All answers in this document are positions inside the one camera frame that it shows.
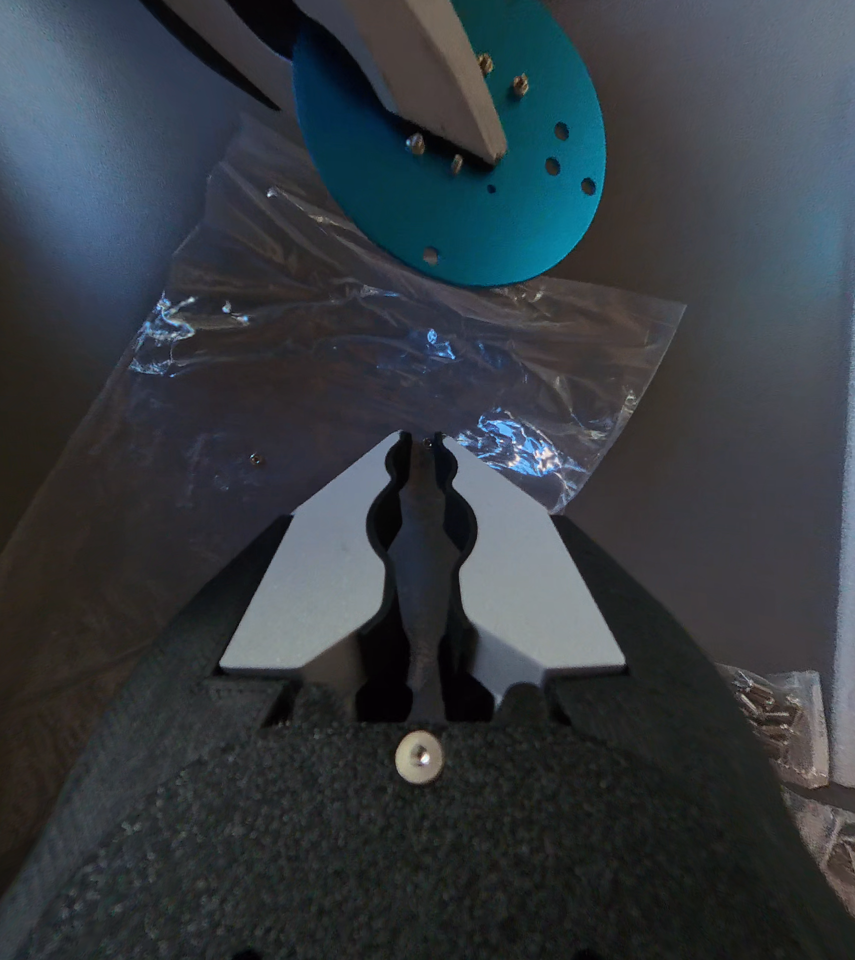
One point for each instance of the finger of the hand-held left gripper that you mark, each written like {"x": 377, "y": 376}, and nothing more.
{"x": 240, "y": 37}
{"x": 435, "y": 67}

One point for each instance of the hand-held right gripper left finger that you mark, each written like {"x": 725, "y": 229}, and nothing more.
{"x": 307, "y": 592}

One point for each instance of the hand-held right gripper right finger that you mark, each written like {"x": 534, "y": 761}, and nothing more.
{"x": 532, "y": 592}

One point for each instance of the blue round metal plate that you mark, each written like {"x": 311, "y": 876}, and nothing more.
{"x": 412, "y": 217}

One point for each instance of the clear plastic bag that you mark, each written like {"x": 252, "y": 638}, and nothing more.
{"x": 337, "y": 375}

